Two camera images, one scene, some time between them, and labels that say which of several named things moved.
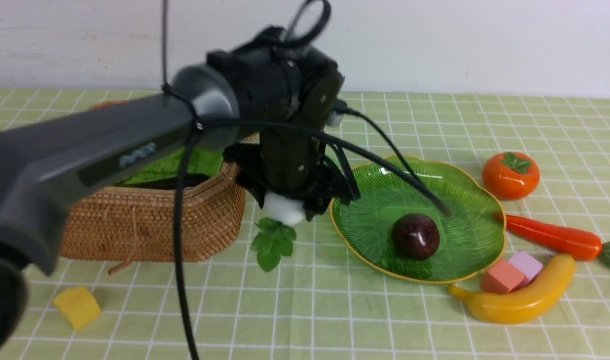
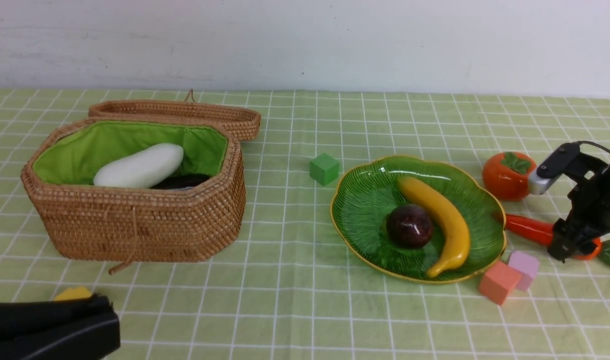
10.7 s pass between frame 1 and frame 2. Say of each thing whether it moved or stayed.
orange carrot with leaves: stayed
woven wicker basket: stayed
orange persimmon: stayed
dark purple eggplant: stayed
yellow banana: moved
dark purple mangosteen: moved
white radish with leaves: moved
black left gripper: moved
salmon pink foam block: stayed
